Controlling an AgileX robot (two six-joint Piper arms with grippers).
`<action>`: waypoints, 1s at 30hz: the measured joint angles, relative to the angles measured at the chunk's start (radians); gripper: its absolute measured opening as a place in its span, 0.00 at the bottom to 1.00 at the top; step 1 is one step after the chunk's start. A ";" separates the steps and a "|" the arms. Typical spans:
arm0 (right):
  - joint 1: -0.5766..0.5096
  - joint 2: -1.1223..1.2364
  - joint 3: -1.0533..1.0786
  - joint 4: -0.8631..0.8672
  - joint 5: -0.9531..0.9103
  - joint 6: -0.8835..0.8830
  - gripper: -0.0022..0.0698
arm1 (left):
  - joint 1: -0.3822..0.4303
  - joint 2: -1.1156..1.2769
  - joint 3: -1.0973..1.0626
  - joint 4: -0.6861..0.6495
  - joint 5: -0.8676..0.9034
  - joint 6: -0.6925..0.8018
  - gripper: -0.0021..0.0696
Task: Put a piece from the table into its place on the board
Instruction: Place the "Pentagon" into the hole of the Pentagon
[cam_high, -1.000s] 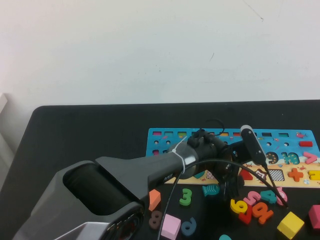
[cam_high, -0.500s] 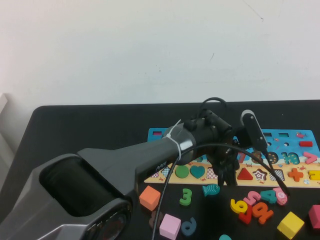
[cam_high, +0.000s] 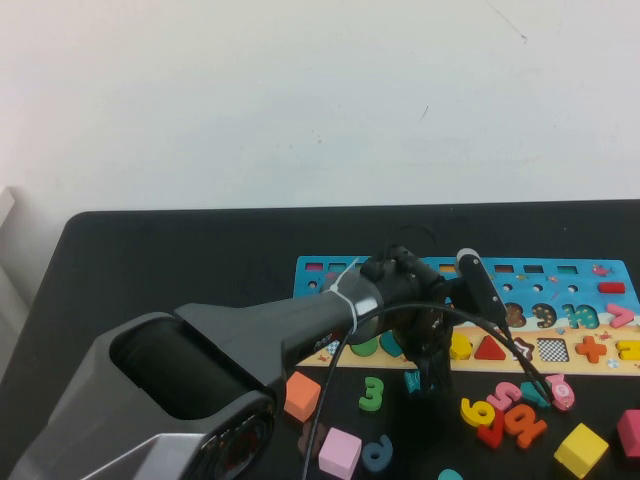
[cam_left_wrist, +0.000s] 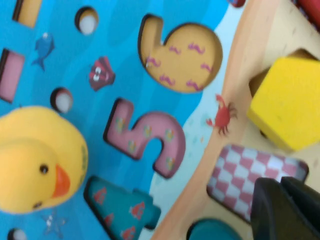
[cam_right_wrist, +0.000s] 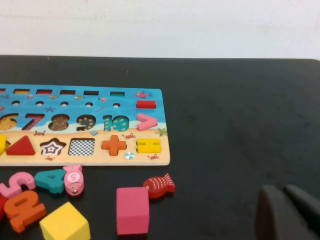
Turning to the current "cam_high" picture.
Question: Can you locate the red number seven piece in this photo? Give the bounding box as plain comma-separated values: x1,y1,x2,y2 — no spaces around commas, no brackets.
475,409,509,450

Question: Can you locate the red triangle piece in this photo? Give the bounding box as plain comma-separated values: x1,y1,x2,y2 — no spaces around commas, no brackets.
473,334,508,362

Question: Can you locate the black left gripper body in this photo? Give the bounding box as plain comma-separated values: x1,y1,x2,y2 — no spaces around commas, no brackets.
396,306,455,370

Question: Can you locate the orange plus sign piece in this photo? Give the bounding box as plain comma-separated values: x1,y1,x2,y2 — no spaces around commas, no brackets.
574,335,609,365

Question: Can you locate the orange number ten piece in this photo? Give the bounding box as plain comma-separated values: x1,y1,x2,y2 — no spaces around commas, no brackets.
502,402,549,450

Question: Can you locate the red wooden block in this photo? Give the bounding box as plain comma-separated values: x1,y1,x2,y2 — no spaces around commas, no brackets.
615,408,640,459

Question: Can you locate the pink number five piece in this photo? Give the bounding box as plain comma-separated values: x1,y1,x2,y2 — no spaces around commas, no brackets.
485,381,524,412

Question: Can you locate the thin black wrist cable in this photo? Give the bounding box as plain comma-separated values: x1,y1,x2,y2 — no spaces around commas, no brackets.
382,224,436,261

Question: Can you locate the black camera cable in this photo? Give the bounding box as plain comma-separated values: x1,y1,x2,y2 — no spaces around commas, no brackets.
299,302,556,480

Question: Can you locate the green number three piece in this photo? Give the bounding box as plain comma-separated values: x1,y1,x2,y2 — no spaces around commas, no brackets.
358,376,386,413

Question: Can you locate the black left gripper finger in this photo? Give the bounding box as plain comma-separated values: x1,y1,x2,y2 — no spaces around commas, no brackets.
411,352,434,392
430,349,455,395

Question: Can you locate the brown number eight piece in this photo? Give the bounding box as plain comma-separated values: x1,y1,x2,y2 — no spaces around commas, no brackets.
298,422,329,459

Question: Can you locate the pink wooden cube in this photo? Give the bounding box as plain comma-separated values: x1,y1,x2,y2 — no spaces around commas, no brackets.
318,426,364,480

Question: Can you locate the teal heart piece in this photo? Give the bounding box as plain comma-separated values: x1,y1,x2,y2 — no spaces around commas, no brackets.
379,332,406,359

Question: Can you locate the blue number nine piece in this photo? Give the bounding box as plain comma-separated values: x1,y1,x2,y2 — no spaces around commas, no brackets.
362,433,395,474

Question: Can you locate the white zip tie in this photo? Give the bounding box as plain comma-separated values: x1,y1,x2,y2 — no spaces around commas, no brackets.
322,257,362,335

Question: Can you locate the pink greater-than sign piece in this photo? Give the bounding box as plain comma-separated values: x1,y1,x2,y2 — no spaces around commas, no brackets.
605,303,636,330

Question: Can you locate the teal number four piece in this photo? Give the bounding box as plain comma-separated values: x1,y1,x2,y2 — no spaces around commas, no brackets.
519,379,556,409

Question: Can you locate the colourful wooden puzzle board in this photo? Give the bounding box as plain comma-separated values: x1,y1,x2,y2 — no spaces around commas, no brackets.
291,255,640,377

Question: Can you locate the yellow wooden cube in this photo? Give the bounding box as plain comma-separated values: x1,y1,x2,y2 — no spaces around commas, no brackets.
553,422,611,479

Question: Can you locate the yellow number six piece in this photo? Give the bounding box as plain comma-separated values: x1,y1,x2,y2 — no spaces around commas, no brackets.
459,397,496,429

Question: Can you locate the pink wooden fish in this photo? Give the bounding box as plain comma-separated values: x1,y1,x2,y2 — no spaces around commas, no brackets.
544,373,576,412

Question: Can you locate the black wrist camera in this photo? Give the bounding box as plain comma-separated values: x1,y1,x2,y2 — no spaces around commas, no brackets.
454,247,507,329

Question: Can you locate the yellow pentagon piece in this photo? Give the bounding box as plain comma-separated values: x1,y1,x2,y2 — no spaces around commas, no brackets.
448,333,475,362

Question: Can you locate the orange wooden cube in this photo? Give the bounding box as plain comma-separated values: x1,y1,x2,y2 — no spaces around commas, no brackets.
283,370,324,424

